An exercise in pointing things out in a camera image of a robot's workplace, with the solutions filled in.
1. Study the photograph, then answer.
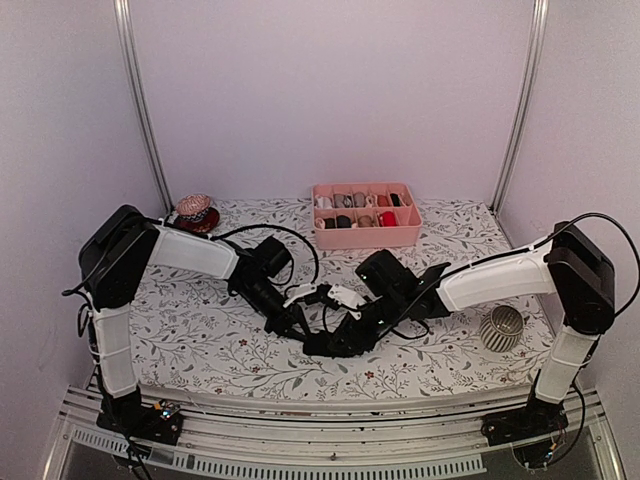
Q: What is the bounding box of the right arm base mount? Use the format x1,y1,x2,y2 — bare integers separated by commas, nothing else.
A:
480,390,568,446

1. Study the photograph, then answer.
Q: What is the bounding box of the aluminium frame post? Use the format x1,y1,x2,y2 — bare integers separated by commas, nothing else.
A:
490,0,549,216
113,0,174,213

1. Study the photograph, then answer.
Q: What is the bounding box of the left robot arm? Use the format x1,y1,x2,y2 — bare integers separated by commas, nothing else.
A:
63,205,310,434

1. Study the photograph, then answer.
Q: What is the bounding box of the red patterned pincushion on saucer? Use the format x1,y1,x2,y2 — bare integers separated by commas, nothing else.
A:
173,194,220,233

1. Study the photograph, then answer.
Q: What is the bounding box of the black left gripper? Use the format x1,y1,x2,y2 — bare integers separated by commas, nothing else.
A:
238,279,314,344

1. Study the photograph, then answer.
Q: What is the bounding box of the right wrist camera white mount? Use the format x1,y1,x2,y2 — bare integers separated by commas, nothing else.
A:
327,285,367,320

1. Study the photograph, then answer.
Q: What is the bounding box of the black underwear beige waistband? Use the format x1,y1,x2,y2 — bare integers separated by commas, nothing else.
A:
389,193,404,207

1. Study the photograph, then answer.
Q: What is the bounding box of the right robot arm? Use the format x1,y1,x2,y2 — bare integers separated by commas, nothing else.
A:
329,212,633,436

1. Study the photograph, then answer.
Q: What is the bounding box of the floral patterned table mat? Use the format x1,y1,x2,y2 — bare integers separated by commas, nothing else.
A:
129,199,553,402

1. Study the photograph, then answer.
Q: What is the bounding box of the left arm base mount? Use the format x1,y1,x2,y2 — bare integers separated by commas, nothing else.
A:
96,390,184,446

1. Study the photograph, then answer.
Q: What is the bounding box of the black underwear white lettering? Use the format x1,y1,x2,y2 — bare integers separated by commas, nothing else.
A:
302,331,352,358

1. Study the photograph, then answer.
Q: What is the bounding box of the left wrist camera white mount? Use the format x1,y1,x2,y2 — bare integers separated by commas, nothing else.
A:
283,283,332,308

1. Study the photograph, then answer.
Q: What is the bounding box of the left aluminium frame post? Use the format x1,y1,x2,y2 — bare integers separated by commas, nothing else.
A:
113,0,174,213

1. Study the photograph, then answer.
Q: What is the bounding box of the striped round cup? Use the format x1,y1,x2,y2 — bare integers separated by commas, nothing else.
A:
479,305,525,353

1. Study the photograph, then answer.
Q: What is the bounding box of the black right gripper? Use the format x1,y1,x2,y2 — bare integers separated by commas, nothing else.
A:
329,290,407,355

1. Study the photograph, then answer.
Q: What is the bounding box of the pink divided storage box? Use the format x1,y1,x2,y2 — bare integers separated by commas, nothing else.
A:
311,182,423,250

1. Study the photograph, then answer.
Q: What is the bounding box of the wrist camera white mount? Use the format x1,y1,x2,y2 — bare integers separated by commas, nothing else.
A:
327,285,367,320
283,283,332,308

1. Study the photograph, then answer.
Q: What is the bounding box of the right aluminium frame post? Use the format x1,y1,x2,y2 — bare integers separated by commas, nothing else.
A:
490,0,549,216

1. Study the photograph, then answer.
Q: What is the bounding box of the aluminium front rail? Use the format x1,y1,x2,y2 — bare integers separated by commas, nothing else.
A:
47,384,626,480

